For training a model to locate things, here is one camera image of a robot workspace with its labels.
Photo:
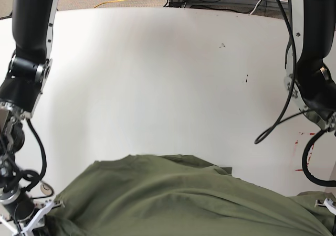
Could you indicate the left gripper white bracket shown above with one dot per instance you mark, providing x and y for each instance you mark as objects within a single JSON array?
[{"x": 327, "y": 203}]

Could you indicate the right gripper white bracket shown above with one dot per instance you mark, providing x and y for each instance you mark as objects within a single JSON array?
[{"x": 26, "y": 217}]

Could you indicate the olive green t-shirt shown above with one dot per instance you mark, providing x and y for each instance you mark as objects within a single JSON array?
[{"x": 181, "y": 195}]

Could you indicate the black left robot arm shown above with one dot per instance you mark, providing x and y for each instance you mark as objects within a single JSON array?
[{"x": 311, "y": 27}]

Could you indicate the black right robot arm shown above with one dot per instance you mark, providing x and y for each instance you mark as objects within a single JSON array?
[{"x": 28, "y": 70}]

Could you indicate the left table cable grommet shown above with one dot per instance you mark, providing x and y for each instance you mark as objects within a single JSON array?
[{"x": 46, "y": 189}]

